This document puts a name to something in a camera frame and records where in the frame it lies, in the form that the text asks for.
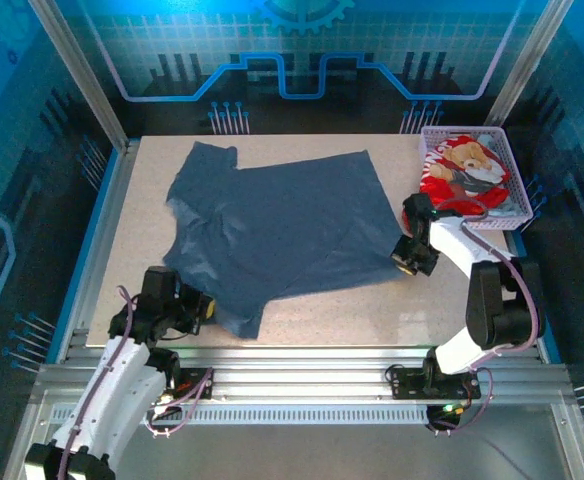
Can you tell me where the dark blue t-shirt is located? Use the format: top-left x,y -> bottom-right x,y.
161,140 -> 407,342

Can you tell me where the red bear print t-shirt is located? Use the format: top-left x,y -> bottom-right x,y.
401,133 -> 513,227

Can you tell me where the light blue cloth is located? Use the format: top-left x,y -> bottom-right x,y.
474,132 -> 521,218

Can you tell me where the lavender plastic mesh basket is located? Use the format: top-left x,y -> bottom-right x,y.
417,125 -> 541,233

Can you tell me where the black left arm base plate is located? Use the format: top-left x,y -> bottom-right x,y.
170,367 -> 214,402

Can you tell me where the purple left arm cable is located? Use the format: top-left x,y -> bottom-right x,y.
56,284 -> 141,480

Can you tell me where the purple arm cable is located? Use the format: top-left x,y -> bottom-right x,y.
56,284 -> 141,480
434,197 -> 541,362

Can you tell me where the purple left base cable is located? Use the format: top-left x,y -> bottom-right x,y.
144,368 -> 214,440

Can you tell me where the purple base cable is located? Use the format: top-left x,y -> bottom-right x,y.
144,368 -> 214,440
427,367 -> 496,437

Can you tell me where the aluminium frame rail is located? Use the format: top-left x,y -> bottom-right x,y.
36,343 -> 573,407

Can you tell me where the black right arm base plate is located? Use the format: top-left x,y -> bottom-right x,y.
385,363 -> 482,402

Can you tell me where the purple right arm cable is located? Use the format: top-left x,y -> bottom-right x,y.
434,197 -> 541,362

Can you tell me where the slotted grey cable duct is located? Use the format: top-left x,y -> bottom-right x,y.
50,403 -> 556,427

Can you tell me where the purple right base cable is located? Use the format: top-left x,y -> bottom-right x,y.
427,367 -> 496,437

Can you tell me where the aluminium frame post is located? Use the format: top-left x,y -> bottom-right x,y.
482,0 -> 567,132
27,0 -> 134,152

